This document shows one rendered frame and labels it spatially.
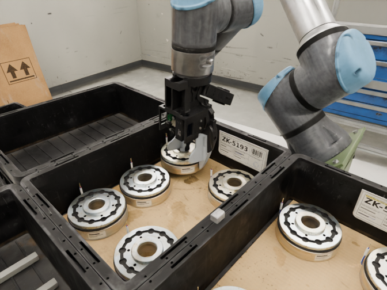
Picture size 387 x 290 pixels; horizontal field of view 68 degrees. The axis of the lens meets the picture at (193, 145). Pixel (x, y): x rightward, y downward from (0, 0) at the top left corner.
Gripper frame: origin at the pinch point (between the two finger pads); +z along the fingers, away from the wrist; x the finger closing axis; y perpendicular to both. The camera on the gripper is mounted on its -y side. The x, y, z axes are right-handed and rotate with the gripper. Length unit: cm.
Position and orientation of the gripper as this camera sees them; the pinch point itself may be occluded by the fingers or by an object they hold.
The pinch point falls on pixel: (194, 157)
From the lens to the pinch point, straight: 63.5
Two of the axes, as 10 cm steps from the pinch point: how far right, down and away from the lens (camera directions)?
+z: -0.5, 8.3, 5.6
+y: -6.7, 3.9, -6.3
